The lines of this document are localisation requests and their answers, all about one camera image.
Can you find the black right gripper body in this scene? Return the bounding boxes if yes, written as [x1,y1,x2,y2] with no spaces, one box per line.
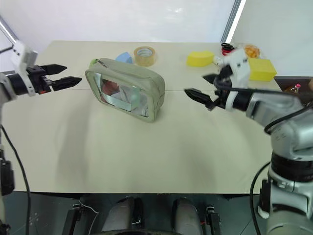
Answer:
[206,65,233,110]

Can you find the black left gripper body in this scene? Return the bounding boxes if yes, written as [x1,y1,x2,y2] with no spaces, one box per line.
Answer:
[26,65,53,95]

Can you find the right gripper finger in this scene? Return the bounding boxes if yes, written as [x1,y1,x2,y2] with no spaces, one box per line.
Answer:
[184,88,216,105]
[202,73,221,85]

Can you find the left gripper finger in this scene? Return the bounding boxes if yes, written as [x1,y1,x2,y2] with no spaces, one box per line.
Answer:
[40,64,68,76]
[49,76,83,92]

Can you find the beige transparent zipper pouch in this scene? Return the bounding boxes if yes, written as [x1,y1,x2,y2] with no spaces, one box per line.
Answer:
[84,57,165,124]

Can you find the curved yellow sponge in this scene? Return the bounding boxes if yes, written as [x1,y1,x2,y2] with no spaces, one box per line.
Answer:
[186,50,216,68]

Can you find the red and black round object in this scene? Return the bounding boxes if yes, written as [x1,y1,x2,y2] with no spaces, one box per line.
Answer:
[221,42,236,56]

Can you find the orange balls in mesh bag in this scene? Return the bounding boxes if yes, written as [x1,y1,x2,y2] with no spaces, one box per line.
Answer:
[240,44,261,59]

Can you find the rectangular yellow sponge block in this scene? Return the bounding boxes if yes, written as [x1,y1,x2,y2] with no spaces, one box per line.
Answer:
[247,57,278,82]

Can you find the white light strip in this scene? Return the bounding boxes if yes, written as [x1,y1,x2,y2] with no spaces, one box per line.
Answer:
[0,16,20,53]

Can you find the light blue sponge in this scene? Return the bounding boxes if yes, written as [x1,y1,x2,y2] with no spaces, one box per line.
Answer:
[114,51,135,64]

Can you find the dark box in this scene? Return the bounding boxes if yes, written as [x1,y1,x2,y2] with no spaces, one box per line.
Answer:
[273,75,313,105]

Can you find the brown packing tape roll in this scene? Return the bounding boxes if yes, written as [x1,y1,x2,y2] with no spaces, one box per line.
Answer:
[133,46,158,68]

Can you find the pink-capped yellow bottle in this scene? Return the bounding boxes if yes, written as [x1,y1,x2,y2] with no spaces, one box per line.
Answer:
[284,83,303,95]

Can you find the dark rounded grey shape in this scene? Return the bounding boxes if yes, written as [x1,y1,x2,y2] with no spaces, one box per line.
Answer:
[101,195,145,234]
[172,197,205,235]

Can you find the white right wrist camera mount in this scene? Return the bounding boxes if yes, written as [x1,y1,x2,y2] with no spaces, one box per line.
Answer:
[221,48,252,112]

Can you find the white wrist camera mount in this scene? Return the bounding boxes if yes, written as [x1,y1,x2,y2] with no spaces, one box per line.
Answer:
[221,48,252,112]
[10,41,39,96]

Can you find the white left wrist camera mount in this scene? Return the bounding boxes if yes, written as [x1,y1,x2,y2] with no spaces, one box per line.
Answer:
[10,41,39,96]

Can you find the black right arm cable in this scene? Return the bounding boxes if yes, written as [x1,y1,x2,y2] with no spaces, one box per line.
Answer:
[213,78,313,135]
[249,161,272,235]

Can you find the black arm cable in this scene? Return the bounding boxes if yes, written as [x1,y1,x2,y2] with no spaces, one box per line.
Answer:
[249,161,272,235]
[0,124,32,235]
[213,78,313,135]

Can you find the grey metal frame post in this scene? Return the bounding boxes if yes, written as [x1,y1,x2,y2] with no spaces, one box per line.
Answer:
[221,0,247,44]

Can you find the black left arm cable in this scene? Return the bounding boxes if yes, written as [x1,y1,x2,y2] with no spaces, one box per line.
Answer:
[0,124,32,235]

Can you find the black bracket under table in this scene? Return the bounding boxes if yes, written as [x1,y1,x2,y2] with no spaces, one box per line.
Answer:
[60,202,84,235]
[204,205,222,235]

